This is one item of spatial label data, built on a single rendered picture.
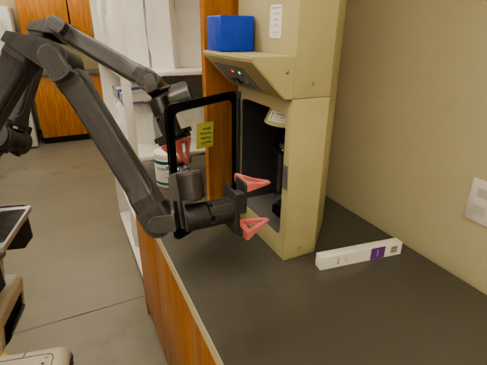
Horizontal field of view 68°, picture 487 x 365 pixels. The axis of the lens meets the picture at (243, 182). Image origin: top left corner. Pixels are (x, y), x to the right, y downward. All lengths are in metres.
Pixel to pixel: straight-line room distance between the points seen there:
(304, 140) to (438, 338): 0.55
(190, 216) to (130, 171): 0.15
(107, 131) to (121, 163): 0.07
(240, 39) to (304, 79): 0.23
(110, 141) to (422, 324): 0.81
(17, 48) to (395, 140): 1.04
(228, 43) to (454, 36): 0.58
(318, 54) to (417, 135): 0.44
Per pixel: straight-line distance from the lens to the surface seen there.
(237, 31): 1.03
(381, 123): 1.29
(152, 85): 1.09
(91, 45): 1.26
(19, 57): 0.85
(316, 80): 0.93
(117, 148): 0.77
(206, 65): 1.19
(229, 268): 1.05
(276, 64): 0.86
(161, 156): 1.51
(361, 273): 1.09
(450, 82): 1.13
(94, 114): 0.78
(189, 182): 0.73
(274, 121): 1.02
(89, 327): 2.36
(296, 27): 0.89
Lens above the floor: 1.57
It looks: 23 degrees down
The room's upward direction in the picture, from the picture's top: 1 degrees clockwise
